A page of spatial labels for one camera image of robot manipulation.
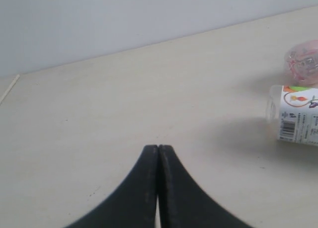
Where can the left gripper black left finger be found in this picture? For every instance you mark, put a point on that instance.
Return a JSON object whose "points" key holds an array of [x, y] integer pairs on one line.
{"points": [[133, 203]]}

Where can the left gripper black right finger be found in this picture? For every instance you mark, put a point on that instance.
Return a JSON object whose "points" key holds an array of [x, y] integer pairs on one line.
{"points": [[183, 203]]}

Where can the pink peach bottle black cap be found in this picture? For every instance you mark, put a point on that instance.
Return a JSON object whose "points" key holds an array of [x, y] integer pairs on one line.
{"points": [[301, 63]]}

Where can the floral label bottle white cap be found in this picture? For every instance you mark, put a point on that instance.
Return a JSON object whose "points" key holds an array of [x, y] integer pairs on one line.
{"points": [[292, 114]]}

